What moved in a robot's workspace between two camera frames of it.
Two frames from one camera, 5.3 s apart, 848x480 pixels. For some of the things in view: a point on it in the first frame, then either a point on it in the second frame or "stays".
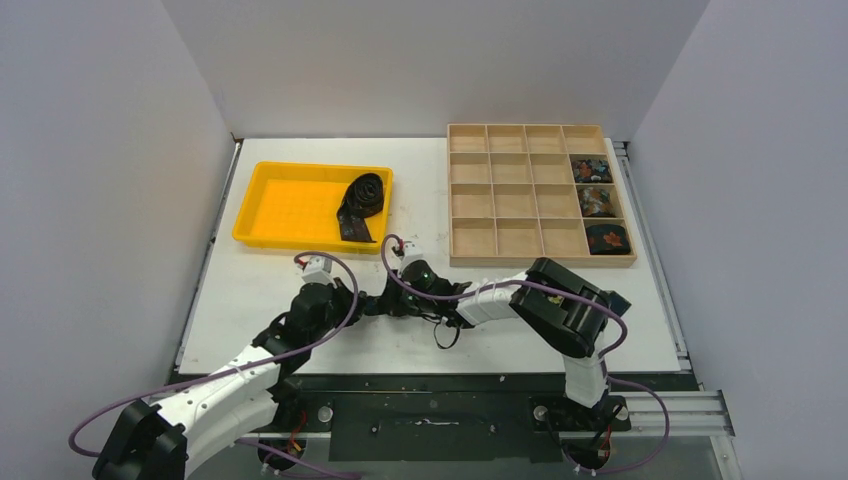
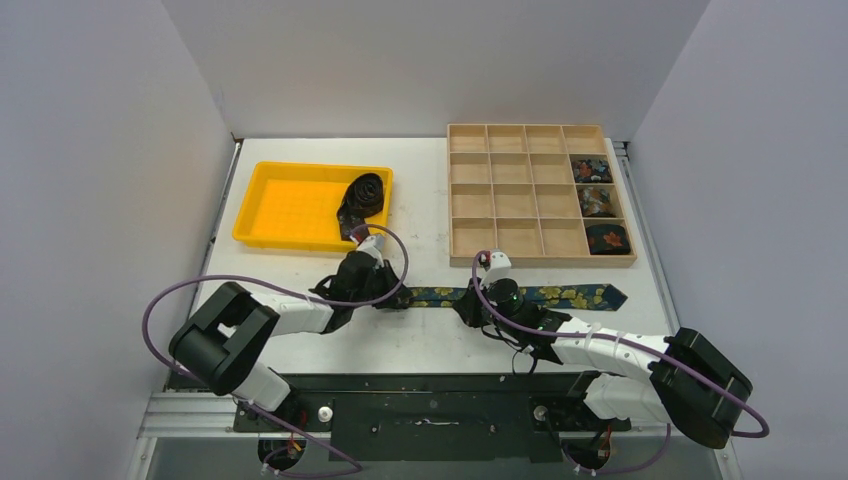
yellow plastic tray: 288,206 stays
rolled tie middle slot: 595,202 stays
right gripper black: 395,293 -> 466,309
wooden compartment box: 518,192 stays
